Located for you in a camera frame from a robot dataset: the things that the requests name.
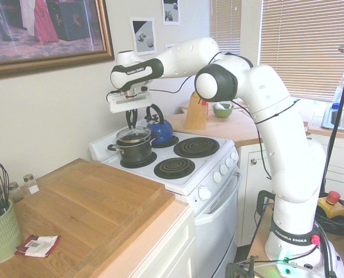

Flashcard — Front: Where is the white electric stove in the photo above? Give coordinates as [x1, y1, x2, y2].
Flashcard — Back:
[89, 127, 244, 278]

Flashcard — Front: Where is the green ribbed utensil holder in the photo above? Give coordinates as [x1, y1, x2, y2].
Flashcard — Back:
[0, 198, 25, 265]

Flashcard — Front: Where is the black camera stand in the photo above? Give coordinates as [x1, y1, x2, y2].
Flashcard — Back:
[319, 43, 344, 195]

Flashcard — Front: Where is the red white packet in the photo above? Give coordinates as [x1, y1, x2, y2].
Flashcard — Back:
[14, 234, 60, 258]

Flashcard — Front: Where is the small coil burner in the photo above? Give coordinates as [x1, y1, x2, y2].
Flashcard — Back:
[119, 152, 158, 169]
[151, 134, 180, 149]
[153, 158, 196, 180]

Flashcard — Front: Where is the white door cabinet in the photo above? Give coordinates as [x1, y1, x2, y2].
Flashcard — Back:
[236, 134, 344, 247]

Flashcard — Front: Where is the glass pot lid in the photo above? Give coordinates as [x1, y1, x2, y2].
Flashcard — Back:
[116, 127, 152, 144]

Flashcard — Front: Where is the gold framed painting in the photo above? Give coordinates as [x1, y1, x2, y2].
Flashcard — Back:
[0, 0, 116, 82]

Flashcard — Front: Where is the blue spray bottle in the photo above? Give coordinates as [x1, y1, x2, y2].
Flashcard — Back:
[332, 74, 344, 109]

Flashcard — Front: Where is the red emergency stop button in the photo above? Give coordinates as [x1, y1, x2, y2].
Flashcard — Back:
[318, 191, 344, 220]

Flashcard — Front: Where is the glass spice jar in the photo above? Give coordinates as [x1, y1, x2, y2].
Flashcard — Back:
[7, 181, 25, 204]
[23, 173, 41, 196]

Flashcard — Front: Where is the coiled black cable bundle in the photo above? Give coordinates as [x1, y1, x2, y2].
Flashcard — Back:
[316, 199, 344, 237]

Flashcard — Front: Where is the white oven door handle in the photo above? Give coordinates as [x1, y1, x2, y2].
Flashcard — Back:
[194, 170, 244, 226]

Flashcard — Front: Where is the wide wooden window blind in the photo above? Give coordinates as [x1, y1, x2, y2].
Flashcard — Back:
[259, 0, 344, 103]

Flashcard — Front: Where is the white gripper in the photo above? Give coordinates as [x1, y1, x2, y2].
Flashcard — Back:
[108, 92, 152, 130]

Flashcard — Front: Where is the blue kettle black handle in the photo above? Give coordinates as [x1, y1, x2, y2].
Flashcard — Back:
[144, 104, 174, 147]

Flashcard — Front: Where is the wooden knife block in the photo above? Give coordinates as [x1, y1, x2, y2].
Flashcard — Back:
[184, 91, 209, 130]

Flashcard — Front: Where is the black cooking pot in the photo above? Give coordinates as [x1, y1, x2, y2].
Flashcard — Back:
[107, 133, 157, 166]

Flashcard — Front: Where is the large coil burner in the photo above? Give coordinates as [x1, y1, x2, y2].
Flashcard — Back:
[173, 137, 221, 159]

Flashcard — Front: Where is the white drawer cabinet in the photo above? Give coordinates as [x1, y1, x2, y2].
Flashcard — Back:
[96, 202, 197, 278]

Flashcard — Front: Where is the green ceramic bowl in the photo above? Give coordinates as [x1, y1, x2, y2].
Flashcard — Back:
[211, 103, 235, 119]

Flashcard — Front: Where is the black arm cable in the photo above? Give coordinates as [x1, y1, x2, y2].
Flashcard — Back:
[107, 51, 302, 181]

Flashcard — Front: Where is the large wooden butcher board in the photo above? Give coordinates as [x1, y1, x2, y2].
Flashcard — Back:
[14, 158, 176, 278]

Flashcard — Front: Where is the narrow wooden window blind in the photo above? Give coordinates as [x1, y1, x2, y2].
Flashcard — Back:
[208, 0, 242, 56]

